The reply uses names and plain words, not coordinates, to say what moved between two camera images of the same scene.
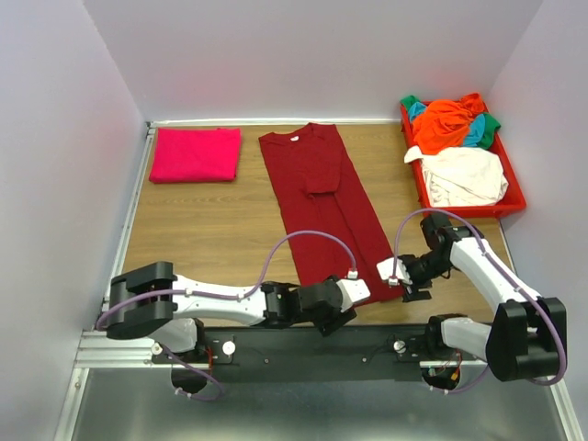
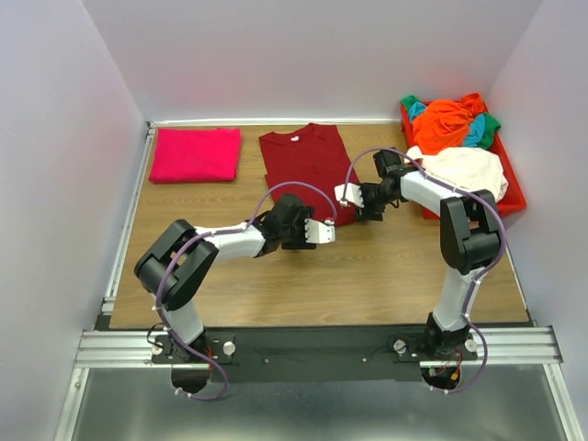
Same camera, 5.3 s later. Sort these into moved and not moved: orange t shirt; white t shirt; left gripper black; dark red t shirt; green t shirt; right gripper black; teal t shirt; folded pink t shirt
Moved: right gripper black; dark red t shirt; left gripper black
Not moved: teal t shirt; folded pink t shirt; white t shirt; green t shirt; orange t shirt
